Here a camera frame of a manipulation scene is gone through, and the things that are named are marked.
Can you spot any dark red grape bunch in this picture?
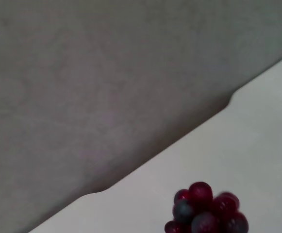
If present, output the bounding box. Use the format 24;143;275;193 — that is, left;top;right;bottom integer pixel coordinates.
164;181;249;233

